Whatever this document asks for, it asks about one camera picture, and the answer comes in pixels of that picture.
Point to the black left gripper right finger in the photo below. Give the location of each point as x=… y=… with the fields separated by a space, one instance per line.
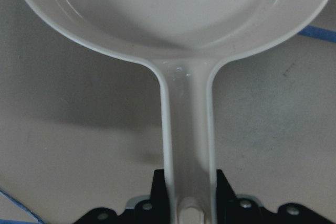
x=232 y=208

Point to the beige plastic dustpan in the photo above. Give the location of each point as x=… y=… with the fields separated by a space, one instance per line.
x=185 y=43

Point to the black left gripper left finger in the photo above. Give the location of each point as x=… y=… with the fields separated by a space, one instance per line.
x=155 y=209

